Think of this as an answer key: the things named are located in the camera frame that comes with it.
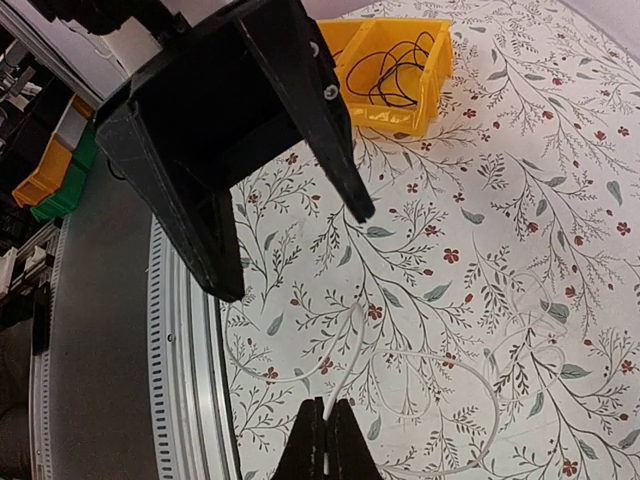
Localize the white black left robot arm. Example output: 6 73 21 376
35 1 375 302

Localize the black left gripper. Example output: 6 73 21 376
96 1 375 302

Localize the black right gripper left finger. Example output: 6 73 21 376
272 397 325 480

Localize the floral patterned table mat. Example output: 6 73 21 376
223 1 639 479

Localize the yellow storage bin outside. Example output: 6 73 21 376
12 94 94 208

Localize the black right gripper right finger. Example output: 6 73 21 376
325 399 382 480

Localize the yellow divided plastic bin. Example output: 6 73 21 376
319 18 454 136

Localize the black thin cable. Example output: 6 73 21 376
344 30 435 109

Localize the aluminium front frame rail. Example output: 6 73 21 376
30 212 241 479

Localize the green storage bin outside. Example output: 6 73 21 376
30 120 97 221

